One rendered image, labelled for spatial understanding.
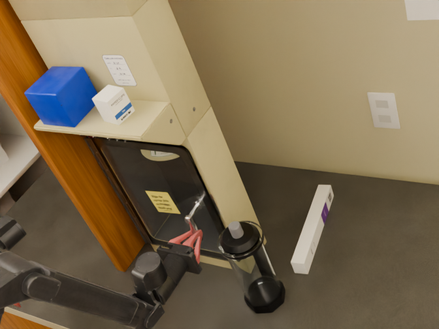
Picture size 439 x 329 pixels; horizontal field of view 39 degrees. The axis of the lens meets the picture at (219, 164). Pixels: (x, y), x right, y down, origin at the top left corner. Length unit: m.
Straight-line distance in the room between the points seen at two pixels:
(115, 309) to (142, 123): 0.38
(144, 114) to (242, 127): 0.68
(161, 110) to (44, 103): 0.26
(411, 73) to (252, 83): 0.46
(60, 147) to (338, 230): 0.75
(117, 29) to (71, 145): 0.45
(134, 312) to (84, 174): 0.46
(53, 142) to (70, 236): 0.55
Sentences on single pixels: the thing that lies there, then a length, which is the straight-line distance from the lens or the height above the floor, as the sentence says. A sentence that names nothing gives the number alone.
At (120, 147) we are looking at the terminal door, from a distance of 1.50.
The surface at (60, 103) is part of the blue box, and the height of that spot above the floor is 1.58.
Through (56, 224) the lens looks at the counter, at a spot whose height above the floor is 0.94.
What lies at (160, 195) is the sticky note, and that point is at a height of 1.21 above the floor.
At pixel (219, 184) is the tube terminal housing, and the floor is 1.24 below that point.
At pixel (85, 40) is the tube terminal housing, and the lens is 1.33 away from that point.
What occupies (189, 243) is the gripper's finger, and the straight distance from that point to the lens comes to 1.45.
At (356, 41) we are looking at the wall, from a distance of 1.56.
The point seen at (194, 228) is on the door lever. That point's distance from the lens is 1.49.
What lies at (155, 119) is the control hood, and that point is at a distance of 1.27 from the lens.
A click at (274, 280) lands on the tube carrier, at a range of 1.52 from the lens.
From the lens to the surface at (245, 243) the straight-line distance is 1.39.
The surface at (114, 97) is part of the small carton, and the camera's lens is 1.28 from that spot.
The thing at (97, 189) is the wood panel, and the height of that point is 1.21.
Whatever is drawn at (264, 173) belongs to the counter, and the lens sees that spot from 1.91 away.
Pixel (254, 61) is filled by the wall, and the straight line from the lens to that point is 1.73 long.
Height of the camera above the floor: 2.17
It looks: 37 degrees down
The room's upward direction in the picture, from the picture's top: 23 degrees counter-clockwise
